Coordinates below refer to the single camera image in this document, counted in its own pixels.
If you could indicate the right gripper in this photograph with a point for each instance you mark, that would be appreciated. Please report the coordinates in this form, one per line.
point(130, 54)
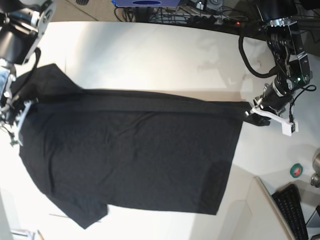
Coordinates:
point(6, 116)

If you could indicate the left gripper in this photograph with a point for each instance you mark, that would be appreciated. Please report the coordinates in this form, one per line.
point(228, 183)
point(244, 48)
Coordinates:
point(272, 101)

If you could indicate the black t-shirt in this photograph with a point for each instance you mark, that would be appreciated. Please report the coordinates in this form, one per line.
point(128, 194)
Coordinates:
point(86, 149)

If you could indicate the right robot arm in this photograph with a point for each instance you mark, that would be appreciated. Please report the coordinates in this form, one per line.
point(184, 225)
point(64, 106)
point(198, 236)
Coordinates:
point(22, 25)

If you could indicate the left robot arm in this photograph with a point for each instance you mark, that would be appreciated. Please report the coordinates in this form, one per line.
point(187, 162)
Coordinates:
point(292, 69)

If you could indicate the green tape roll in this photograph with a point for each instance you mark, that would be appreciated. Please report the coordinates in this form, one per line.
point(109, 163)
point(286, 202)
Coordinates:
point(296, 170)

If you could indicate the metal cylinder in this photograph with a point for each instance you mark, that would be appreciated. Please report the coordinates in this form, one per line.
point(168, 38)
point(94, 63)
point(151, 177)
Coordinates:
point(315, 178)

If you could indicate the black power strip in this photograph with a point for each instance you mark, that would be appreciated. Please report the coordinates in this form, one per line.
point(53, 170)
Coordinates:
point(209, 21)

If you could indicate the black keyboard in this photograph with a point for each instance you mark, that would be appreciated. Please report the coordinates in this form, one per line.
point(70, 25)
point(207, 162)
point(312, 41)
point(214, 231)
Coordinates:
point(288, 201)

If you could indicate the blue box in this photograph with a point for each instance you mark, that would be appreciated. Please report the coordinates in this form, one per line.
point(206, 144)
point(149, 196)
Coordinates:
point(146, 3)

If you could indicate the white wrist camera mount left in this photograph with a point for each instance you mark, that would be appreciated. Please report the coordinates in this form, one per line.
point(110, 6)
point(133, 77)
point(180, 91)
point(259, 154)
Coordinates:
point(288, 125)

